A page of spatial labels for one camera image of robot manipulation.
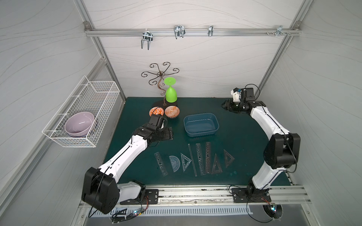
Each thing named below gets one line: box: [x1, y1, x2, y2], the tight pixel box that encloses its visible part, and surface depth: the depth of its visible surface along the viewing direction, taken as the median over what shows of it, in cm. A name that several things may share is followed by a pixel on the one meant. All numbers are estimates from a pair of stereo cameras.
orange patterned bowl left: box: [148, 106, 165, 117], surface depth 110 cm
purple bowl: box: [64, 111, 95, 138], surface depth 62 cm
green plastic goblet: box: [164, 76, 178, 104], surface depth 93 cm
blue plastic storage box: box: [183, 113, 220, 138], surface depth 105 cm
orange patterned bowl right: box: [164, 105, 181, 119], surface depth 111 cm
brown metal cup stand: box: [141, 61, 180, 106], surface depth 95 cm
